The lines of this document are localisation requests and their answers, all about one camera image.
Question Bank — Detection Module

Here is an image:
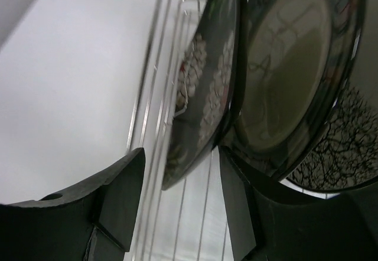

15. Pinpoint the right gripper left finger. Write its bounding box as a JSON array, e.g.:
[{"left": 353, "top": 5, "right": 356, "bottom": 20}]
[{"left": 1, "top": 148, "right": 146, "bottom": 260}]

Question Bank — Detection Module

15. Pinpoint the cream plate with tree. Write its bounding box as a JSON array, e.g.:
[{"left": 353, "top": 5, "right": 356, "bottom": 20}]
[{"left": 287, "top": 85, "right": 377, "bottom": 193}]

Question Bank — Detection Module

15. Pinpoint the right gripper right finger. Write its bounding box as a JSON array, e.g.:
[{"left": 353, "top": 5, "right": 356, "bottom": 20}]
[{"left": 219, "top": 147, "right": 377, "bottom": 260}]

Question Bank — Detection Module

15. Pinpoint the dark patterned rim plate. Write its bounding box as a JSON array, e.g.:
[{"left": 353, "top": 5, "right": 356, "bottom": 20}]
[{"left": 236, "top": 0, "right": 366, "bottom": 180}]

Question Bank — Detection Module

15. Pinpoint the wire dish rack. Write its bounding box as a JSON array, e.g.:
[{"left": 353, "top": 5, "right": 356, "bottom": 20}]
[{"left": 125, "top": 0, "right": 233, "bottom": 260}]

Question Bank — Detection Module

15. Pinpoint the black square floral plate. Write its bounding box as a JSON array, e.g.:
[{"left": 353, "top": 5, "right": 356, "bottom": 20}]
[{"left": 161, "top": 0, "right": 247, "bottom": 190}]

